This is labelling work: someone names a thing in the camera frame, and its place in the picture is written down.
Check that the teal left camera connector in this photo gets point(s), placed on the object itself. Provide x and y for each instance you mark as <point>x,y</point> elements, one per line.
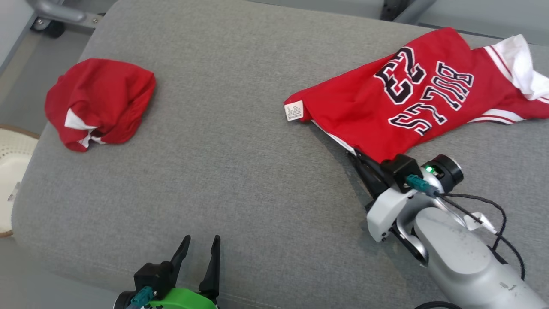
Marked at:
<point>141,296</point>

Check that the grey tube leg with caster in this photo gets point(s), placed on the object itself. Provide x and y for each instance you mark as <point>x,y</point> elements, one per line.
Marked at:
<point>60,12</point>

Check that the teal camera connector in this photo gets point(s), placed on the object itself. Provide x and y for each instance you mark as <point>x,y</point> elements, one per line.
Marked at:
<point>141,296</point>
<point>418,183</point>

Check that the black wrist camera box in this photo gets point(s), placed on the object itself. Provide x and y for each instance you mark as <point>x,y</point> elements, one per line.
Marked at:
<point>399,169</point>
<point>152,274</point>

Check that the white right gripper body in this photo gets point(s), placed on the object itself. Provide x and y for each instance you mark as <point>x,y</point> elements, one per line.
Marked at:
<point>386,212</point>

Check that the teal right camera connector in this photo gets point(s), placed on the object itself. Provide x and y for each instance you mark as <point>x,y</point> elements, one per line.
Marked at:
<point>418,183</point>

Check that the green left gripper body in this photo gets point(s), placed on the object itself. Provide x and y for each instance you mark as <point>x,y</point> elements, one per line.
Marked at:
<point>184,300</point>

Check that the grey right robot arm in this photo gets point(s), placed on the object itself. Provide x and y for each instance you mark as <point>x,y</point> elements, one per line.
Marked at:
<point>454,249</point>

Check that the white woven laundry basket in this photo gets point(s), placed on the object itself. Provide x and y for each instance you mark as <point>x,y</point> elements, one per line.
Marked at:
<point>13,171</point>

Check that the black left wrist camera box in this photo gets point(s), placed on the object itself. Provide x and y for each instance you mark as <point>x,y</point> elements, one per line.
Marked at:
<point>152,274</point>

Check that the red basketball shorts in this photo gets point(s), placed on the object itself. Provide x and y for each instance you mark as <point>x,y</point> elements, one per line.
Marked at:
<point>103,94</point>

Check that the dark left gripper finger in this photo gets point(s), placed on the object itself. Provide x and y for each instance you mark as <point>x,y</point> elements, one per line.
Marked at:
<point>212,274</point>
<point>181,257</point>

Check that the red jersey with white sleeves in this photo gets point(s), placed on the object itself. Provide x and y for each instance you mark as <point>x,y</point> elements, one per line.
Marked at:
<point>351,111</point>

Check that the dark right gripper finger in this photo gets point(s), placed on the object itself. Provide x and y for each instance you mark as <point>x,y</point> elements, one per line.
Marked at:
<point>372,178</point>

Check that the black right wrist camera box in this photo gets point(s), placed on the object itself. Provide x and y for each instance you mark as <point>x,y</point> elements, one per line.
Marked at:
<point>399,169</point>

